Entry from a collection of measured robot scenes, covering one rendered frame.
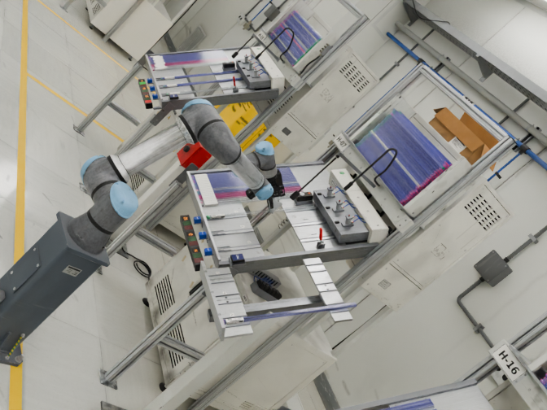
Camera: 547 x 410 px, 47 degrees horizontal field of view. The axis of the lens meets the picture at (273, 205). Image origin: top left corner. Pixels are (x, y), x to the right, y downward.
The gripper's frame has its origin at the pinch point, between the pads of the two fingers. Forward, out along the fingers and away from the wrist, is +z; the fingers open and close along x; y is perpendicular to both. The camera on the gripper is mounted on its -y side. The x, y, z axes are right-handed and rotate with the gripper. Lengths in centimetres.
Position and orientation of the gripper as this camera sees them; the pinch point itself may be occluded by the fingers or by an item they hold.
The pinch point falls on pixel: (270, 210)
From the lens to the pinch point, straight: 282.3
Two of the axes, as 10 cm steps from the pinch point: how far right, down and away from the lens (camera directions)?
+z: 1.3, 7.7, 6.3
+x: -3.0, -5.8, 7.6
